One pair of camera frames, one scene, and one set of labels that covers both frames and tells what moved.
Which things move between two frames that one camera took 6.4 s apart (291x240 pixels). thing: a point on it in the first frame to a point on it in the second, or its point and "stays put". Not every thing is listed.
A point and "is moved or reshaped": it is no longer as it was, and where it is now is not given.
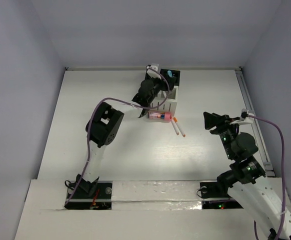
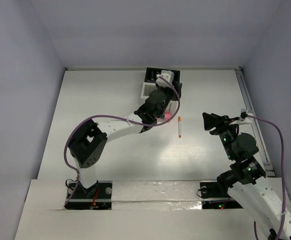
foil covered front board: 156,195 stays put
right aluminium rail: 267,170 stays put
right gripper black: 211,119 stays put
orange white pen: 183,134 is moved or reshaped
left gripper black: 140,100 to 173,88
